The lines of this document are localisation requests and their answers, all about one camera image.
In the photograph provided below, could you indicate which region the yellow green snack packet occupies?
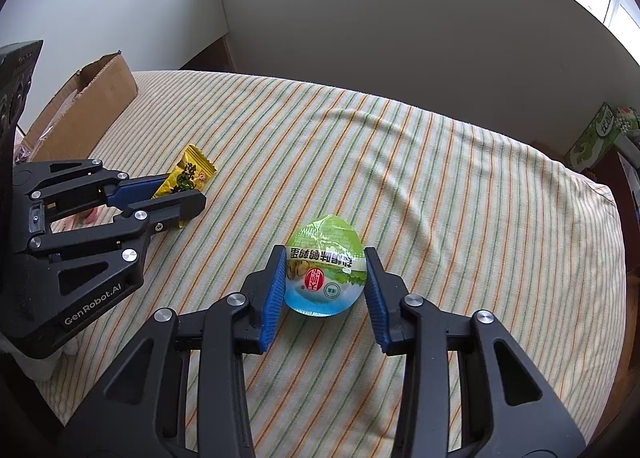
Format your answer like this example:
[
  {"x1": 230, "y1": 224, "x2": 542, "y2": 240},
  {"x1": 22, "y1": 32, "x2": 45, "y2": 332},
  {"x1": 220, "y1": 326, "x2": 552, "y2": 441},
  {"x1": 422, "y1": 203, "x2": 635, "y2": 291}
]
[{"x1": 151, "y1": 144, "x2": 218, "y2": 229}]

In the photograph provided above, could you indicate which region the brown cardboard box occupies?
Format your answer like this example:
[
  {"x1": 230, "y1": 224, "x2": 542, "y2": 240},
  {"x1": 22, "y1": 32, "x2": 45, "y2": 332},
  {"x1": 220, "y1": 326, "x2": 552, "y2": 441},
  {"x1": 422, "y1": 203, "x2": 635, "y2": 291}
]
[{"x1": 22, "y1": 52, "x2": 138, "y2": 162}]

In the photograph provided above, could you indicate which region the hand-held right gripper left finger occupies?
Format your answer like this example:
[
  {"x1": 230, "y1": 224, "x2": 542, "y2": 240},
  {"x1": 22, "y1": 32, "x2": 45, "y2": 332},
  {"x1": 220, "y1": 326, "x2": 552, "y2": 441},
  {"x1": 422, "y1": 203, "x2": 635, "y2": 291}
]
[{"x1": 60, "y1": 244, "x2": 288, "y2": 458}]

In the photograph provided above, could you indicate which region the striped cloth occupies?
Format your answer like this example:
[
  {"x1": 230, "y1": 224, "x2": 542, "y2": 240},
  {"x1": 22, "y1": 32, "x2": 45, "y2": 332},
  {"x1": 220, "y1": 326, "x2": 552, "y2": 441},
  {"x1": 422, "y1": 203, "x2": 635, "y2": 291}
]
[{"x1": 37, "y1": 69, "x2": 628, "y2": 458}]

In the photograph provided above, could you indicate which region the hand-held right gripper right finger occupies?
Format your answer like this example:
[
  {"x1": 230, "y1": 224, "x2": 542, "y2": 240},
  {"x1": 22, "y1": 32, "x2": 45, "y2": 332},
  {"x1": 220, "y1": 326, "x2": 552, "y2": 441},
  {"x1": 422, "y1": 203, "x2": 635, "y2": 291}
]
[{"x1": 362, "y1": 246, "x2": 586, "y2": 458}]

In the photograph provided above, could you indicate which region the green carton box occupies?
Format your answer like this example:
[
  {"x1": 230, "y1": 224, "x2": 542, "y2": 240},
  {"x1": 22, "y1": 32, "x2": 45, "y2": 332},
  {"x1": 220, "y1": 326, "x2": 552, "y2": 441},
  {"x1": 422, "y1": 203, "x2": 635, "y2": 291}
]
[{"x1": 565, "y1": 102, "x2": 640, "y2": 174}]

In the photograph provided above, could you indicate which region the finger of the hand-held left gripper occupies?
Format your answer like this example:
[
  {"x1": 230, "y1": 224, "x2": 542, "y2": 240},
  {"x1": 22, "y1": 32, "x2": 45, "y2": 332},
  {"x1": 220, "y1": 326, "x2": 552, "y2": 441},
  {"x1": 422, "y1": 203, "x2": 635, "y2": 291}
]
[
  {"x1": 29, "y1": 189, "x2": 207, "y2": 264},
  {"x1": 14, "y1": 159, "x2": 171, "y2": 225}
]

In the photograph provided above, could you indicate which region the egg snack pack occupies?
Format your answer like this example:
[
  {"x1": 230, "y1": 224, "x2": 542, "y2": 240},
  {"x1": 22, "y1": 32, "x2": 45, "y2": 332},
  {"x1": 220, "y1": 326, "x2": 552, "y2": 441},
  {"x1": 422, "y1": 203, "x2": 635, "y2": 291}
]
[{"x1": 284, "y1": 213, "x2": 367, "y2": 319}]

